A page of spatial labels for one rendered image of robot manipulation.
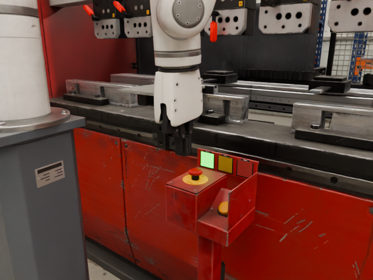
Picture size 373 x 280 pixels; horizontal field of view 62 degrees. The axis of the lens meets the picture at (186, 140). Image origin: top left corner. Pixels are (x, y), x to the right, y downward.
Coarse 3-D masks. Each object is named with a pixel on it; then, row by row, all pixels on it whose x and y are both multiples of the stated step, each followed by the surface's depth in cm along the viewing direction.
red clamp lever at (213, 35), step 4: (212, 12) 99; (216, 12) 100; (212, 16) 100; (216, 16) 101; (212, 20) 100; (212, 24) 100; (216, 24) 101; (212, 28) 100; (216, 28) 101; (212, 32) 101; (216, 32) 102; (212, 36) 101; (216, 36) 102; (212, 40) 101
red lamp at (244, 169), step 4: (240, 164) 86; (244, 164) 85; (248, 164) 85; (252, 164) 84; (240, 168) 86; (244, 168) 86; (248, 168) 85; (252, 168) 84; (240, 172) 87; (244, 172) 86; (248, 172) 85; (244, 176) 86; (248, 176) 85
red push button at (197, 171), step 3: (192, 168) 86; (195, 168) 86; (198, 168) 86; (189, 171) 85; (192, 171) 85; (195, 171) 85; (198, 171) 85; (201, 171) 85; (192, 174) 84; (195, 174) 84; (198, 174) 84; (192, 177) 86; (195, 177) 85; (198, 177) 86; (195, 180) 85
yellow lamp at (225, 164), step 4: (220, 156) 90; (220, 160) 90; (224, 160) 89; (228, 160) 88; (232, 160) 88; (220, 164) 90; (224, 164) 89; (228, 164) 89; (220, 168) 91; (224, 168) 90; (228, 168) 89
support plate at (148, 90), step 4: (152, 84) 117; (124, 88) 106; (128, 88) 106; (132, 88) 106; (136, 88) 106; (140, 88) 106; (144, 88) 106; (148, 88) 106; (152, 88) 106; (124, 92) 103; (128, 92) 102; (132, 92) 101; (136, 92) 100; (140, 92) 99; (144, 92) 98; (148, 92) 97; (152, 92) 96
